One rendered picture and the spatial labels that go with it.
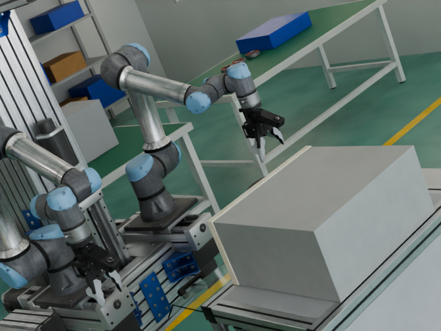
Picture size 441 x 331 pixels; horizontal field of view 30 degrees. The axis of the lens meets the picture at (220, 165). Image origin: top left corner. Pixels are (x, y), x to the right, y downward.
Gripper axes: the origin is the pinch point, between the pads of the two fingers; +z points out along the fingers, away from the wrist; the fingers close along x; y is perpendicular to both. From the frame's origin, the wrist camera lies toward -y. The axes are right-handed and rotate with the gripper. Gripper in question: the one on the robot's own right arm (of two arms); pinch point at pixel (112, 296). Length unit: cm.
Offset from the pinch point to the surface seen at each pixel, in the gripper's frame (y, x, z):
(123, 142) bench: 238, -218, 41
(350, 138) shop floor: 159, -357, 116
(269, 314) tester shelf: -56, -2, 4
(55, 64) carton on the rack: 534, -414, 22
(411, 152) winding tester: -80, -49, -16
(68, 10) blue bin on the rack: 526, -455, -23
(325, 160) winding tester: -55, -46, -17
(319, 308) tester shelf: -70, -5, 3
